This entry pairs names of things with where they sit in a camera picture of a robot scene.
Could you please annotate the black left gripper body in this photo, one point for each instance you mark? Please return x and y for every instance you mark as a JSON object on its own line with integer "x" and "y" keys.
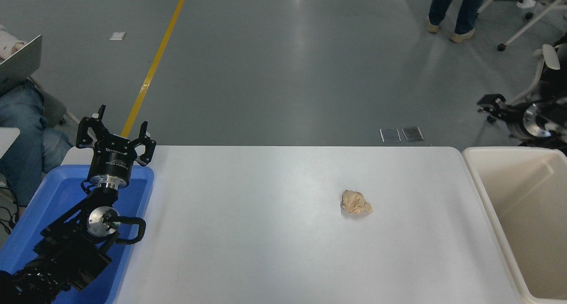
{"x": 112, "y": 162}

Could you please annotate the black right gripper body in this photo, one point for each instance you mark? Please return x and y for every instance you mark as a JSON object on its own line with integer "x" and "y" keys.
{"x": 514, "y": 118}

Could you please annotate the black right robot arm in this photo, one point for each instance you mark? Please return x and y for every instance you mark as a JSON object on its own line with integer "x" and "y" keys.
{"x": 556, "y": 118}

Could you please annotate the person beside robot arm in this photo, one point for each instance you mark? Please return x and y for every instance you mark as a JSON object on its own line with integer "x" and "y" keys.
{"x": 561, "y": 73}

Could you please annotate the metal floor plate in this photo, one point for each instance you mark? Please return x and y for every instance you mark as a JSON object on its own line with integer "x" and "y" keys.
{"x": 412, "y": 134}
{"x": 390, "y": 135}

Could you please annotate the person's hand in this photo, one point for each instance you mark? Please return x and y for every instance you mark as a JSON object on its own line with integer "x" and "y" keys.
{"x": 17, "y": 47}

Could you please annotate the grey padded chair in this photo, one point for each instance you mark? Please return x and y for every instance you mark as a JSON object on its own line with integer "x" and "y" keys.
{"x": 51, "y": 104}

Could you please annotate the blue plastic tray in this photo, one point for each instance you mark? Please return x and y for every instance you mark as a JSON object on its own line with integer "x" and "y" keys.
{"x": 57, "y": 193}

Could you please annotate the seated person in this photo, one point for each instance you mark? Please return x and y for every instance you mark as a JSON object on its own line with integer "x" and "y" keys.
{"x": 22, "y": 131}

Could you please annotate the white armrest office chair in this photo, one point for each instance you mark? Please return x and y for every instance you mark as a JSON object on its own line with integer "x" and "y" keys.
{"x": 549, "y": 56}

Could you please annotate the small white side table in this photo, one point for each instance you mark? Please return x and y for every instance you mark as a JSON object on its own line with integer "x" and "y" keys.
{"x": 6, "y": 138}

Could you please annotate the silver laptop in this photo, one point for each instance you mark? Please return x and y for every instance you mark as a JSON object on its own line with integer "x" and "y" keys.
{"x": 20, "y": 62}

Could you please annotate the large pale plastic bin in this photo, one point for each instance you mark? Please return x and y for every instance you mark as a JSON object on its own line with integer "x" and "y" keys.
{"x": 531, "y": 224}

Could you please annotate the crumpled tan paper ball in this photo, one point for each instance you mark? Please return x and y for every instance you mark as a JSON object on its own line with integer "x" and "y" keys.
{"x": 355, "y": 203}

